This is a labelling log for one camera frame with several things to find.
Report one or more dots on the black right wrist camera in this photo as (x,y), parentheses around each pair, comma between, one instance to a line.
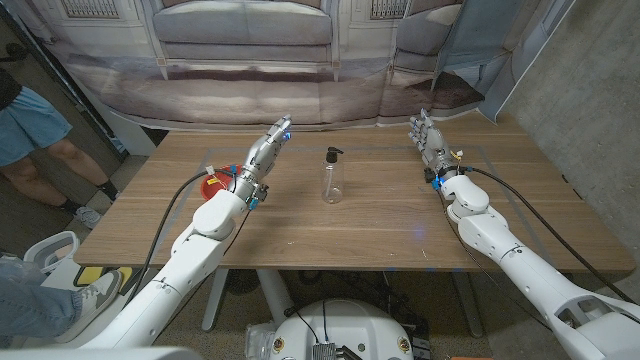
(433,180)

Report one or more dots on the white robot torso edge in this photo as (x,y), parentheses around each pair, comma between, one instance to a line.
(100,354)

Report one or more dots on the white loop-shaped chair part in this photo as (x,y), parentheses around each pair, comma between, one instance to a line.
(31,254)

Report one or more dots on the clear dispenser bottle black pump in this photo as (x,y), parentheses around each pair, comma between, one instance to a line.
(332,185)

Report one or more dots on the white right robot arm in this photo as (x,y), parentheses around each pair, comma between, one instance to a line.
(500,235)

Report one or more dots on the dark round object under table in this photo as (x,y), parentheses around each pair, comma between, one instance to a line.
(242,281)

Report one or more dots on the person in blue shorts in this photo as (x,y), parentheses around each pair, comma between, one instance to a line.
(30,125)

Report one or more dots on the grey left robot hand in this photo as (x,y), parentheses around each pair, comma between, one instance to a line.
(260,155)

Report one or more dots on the white table leg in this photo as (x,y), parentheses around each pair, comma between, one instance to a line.
(275,295)
(215,300)

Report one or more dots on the grey table leg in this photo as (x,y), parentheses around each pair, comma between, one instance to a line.
(469,305)

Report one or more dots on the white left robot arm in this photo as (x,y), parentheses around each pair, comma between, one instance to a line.
(200,245)

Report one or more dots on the white leaning board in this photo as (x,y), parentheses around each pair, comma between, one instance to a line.
(530,45)

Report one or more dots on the person in jeans and sneaker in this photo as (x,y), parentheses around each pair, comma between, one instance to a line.
(30,310)

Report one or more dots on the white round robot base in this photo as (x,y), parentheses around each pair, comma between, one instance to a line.
(350,325)

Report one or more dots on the yellow and black floor object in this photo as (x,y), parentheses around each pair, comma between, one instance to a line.
(90,275)

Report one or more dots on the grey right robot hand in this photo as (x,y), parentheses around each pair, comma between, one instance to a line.
(435,145)

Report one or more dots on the white floor platform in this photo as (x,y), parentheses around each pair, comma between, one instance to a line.
(62,280)

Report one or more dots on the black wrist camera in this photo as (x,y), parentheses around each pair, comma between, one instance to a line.
(259,194)
(433,180)

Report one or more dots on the clear plastic bag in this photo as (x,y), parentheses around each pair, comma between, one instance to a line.
(257,342)

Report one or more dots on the printed living room backdrop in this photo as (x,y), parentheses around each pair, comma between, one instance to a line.
(250,95)

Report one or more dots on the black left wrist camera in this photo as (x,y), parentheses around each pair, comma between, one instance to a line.
(259,194)

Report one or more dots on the red bowl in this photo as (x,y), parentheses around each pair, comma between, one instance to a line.
(210,187)

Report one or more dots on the black slanted stand pole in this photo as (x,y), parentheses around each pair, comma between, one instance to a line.
(75,95)

